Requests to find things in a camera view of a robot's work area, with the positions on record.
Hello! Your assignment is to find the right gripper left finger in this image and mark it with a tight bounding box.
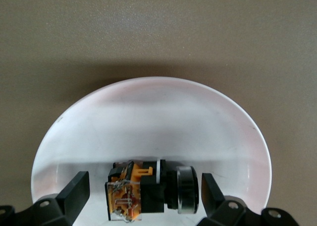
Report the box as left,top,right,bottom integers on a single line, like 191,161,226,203
0,170,90,226

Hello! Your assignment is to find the pink round plate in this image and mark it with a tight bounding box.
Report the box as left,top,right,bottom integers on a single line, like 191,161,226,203
31,76,273,226

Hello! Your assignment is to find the orange black push-button switch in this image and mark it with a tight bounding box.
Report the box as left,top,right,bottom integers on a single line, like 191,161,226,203
105,159,200,223

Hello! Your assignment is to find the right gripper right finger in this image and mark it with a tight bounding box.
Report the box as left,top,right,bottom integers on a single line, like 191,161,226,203
200,172,299,226

